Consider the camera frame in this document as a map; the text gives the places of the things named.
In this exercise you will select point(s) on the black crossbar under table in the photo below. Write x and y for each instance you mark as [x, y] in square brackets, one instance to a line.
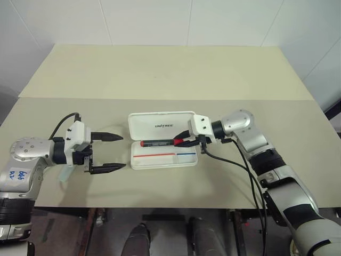
[162, 217]

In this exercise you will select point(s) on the black metal table frame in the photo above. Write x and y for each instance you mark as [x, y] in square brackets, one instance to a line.
[238, 232]

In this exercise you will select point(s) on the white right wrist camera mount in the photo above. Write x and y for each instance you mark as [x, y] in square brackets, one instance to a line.
[199, 124]

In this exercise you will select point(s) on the dark rounded shape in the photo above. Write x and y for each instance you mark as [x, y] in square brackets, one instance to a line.
[205, 237]
[138, 240]

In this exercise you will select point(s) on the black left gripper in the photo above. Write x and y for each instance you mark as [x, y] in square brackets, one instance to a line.
[85, 156]

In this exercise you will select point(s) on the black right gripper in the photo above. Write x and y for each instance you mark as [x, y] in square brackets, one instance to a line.
[203, 142]

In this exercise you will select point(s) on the white plastic pencil case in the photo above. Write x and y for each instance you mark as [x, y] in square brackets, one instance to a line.
[160, 161]

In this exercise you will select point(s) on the rusty brown table leg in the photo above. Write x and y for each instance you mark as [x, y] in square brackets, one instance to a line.
[86, 232]

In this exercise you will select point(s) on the black marker with red cap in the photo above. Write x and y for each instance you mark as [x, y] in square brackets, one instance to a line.
[157, 143]

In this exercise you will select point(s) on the black object beside table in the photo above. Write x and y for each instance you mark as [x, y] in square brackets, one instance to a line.
[334, 117]

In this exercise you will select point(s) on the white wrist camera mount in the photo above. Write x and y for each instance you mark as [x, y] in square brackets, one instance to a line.
[77, 133]
[199, 124]

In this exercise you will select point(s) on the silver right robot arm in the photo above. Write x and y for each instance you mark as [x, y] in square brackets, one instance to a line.
[293, 194]

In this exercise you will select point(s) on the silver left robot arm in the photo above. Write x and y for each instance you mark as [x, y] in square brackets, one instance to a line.
[26, 149]

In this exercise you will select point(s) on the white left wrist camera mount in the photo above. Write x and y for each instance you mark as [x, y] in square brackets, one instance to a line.
[77, 133]

